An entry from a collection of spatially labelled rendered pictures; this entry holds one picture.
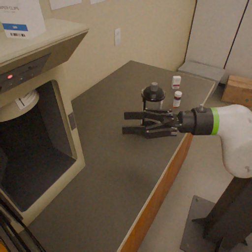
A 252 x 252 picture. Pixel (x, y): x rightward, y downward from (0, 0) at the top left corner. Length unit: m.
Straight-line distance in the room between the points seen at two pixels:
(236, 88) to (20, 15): 2.88
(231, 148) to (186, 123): 0.15
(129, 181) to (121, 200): 0.09
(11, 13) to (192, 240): 1.69
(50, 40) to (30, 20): 0.04
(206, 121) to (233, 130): 0.08
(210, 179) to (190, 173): 0.20
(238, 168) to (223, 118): 0.15
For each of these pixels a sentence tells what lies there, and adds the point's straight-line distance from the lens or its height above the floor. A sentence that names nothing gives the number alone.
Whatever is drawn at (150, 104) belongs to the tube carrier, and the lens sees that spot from 0.85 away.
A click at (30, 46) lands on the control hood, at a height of 1.51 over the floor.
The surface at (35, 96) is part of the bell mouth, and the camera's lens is 0.59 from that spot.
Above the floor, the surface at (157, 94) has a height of 1.18.
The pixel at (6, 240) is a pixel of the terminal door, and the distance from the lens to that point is 0.28.
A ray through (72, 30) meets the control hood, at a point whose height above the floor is 1.51.
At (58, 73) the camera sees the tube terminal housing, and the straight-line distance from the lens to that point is 0.58.
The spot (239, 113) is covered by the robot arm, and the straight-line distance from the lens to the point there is 0.69.
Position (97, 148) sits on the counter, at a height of 0.94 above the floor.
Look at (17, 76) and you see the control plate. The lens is 0.43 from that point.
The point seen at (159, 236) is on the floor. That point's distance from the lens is 1.73.
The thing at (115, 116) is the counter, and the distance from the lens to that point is 1.08.
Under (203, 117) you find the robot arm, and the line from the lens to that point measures 0.65.
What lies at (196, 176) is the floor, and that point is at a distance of 2.06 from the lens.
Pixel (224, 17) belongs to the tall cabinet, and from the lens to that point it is 3.22.
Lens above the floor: 1.62
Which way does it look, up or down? 43 degrees down
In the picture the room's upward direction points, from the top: straight up
